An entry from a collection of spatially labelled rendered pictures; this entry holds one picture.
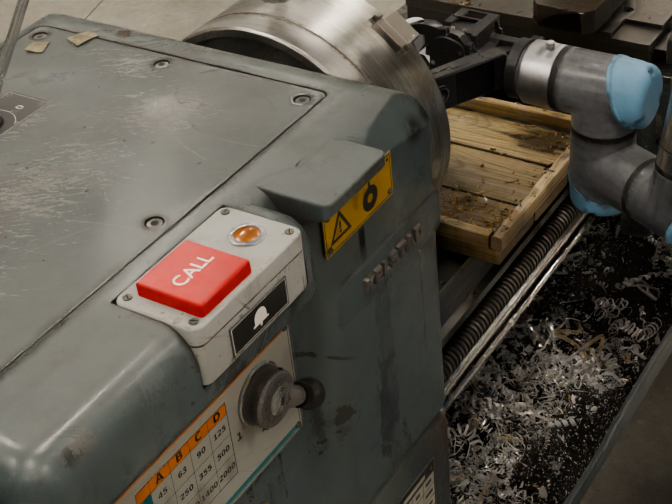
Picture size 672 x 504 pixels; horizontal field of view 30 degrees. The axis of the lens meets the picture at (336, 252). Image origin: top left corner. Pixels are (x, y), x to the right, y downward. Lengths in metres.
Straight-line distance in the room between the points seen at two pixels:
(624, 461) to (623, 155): 1.14
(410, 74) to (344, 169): 0.33
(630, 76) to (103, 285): 0.71
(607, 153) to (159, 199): 0.63
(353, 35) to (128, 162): 0.34
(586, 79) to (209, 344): 0.68
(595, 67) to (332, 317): 0.50
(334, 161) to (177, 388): 0.25
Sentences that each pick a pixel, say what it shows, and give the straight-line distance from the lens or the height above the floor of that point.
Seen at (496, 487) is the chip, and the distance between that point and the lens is 1.66.
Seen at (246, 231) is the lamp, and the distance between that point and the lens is 0.94.
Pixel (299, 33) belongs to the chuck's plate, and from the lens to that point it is 1.28.
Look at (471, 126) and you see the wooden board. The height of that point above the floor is 0.89.
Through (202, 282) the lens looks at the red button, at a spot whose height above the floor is 1.27.
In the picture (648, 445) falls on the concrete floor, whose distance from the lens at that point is 2.54.
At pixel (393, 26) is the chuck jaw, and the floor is 1.19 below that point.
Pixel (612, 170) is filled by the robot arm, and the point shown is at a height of 1.01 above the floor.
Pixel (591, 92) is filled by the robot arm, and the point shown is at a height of 1.09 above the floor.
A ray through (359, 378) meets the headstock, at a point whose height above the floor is 1.03.
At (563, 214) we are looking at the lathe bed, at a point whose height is 0.79.
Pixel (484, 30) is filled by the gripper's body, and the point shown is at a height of 1.11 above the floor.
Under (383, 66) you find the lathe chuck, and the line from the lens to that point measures 1.29.
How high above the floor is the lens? 1.79
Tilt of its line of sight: 36 degrees down
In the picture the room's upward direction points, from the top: 6 degrees counter-clockwise
